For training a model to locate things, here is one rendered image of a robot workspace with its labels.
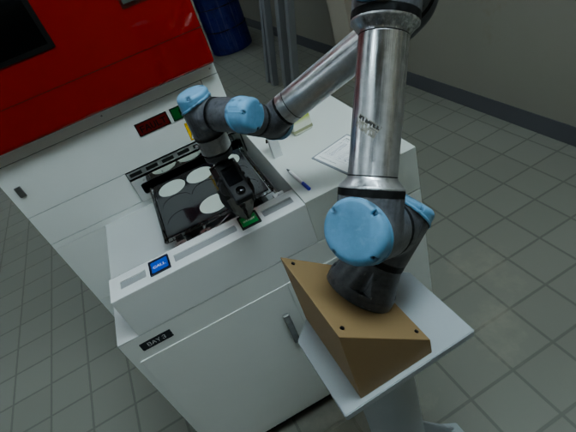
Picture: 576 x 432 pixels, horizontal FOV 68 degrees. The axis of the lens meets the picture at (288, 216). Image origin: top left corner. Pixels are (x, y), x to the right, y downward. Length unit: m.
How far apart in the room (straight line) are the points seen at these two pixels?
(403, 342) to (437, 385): 0.99
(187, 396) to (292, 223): 0.66
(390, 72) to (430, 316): 0.54
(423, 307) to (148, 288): 0.66
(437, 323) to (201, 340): 0.67
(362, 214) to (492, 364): 1.30
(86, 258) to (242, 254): 0.84
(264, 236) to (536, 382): 1.18
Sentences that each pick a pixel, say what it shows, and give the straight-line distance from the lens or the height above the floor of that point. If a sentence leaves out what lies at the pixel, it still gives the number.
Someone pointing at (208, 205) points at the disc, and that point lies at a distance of 1.40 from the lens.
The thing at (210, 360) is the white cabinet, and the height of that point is 0.60.
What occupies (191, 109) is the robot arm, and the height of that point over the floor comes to 1.31.
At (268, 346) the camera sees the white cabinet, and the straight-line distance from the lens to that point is 1.43.
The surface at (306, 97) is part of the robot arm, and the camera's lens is 0.96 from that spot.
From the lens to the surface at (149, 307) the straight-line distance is 1.19.
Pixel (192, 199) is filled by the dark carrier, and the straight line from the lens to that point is 1.47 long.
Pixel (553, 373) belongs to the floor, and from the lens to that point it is 1.92.
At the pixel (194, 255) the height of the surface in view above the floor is 0.96.
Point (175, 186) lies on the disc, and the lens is 1.59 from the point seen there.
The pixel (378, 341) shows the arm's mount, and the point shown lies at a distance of 0.82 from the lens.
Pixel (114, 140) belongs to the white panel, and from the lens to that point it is 1.61.
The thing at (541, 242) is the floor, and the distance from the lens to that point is 2.33.
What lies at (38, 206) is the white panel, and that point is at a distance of 1.72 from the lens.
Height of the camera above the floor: 1.64
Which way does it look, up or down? 38 degrees down
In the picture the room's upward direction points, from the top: 21 degrees counter-clockwise
